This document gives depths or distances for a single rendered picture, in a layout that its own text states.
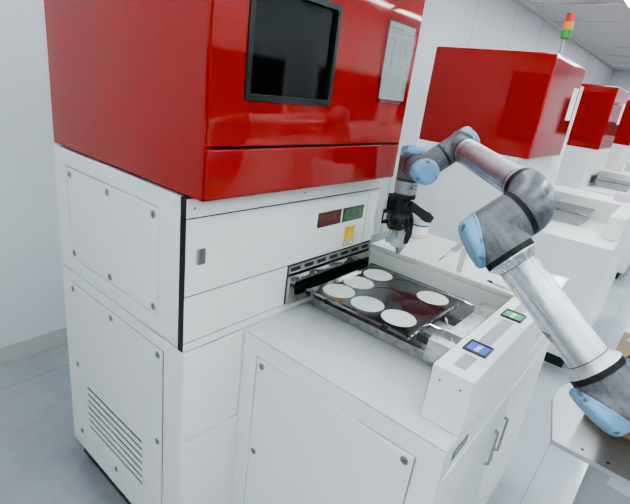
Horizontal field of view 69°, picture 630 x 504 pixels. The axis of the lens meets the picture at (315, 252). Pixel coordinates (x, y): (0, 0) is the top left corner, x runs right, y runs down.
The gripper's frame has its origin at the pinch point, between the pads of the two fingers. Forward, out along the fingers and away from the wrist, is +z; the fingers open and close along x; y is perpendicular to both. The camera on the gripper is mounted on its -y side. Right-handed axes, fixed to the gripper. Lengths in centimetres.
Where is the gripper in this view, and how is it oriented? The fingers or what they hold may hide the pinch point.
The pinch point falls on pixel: (399, 250)
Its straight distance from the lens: 160.2
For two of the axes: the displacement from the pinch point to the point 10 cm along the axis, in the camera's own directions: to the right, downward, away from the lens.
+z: -1.1, 9.3, 3.4
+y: -9.4, 0.1, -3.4
